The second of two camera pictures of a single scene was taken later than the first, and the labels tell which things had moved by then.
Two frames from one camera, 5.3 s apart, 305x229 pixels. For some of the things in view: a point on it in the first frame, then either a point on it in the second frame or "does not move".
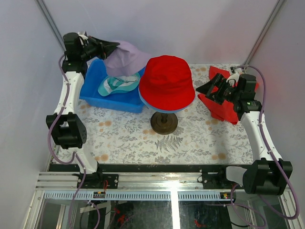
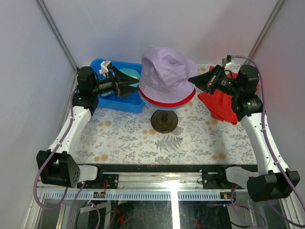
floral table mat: x=115 y=137 does not move
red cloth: x=226 y=111 does not move
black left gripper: x=102 y=47 -> x=121 y=78
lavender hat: x=126 y=60 -> x=165 y=73
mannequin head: x=164 y=123 does not move
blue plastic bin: x=94 y=73 does not move
